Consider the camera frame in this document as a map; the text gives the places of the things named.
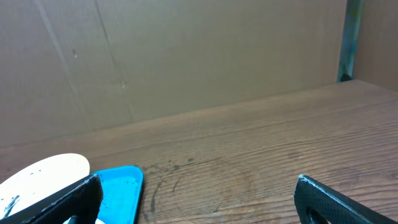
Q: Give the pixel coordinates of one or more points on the white plate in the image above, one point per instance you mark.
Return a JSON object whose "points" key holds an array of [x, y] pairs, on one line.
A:
{"points": [[40, 180]]}

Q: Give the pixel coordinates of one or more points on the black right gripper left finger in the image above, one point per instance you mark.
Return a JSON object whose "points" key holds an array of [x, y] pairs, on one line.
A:
{"points": [[78, 202]]}

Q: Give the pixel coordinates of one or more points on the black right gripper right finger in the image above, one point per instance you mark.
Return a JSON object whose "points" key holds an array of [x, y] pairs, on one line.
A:
{"points": [[316, 202]]}

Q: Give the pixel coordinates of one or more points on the cardboard back panel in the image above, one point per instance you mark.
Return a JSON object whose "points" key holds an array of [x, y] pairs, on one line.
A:
{"points": [[71, 67]]}

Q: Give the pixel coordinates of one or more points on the blue plastic tray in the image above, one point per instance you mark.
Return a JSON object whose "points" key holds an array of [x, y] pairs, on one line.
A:
{"points": [[122, 187]]}

